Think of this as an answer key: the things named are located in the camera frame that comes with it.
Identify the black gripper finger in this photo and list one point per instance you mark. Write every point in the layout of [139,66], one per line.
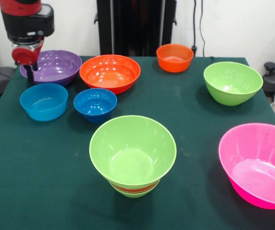
[35,65]
[28,74]

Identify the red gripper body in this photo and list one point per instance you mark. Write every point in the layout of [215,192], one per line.
[24,55]

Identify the purple bowl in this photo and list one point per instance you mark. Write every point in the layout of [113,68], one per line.
[55,69]

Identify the light blue translucent bowl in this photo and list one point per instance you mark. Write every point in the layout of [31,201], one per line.
[43,105]

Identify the small dark blue bowl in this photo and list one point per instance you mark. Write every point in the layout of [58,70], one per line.
[95,105]

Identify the large orange bowl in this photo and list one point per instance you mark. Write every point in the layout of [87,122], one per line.
[109,74]

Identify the large green bowl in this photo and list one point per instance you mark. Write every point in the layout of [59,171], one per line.
[132,153]
[233,81]

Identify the small translucent orange bowl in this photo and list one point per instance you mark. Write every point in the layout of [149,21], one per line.
[133,189]
[175,60]

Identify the small green bowl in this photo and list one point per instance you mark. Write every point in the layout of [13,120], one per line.
[132,194]

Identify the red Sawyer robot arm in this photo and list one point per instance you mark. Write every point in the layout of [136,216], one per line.
[24,21]

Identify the dark green table cloth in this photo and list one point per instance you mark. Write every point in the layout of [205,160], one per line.
[31,167]

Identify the large pink bowl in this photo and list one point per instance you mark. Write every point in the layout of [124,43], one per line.
[254,163]

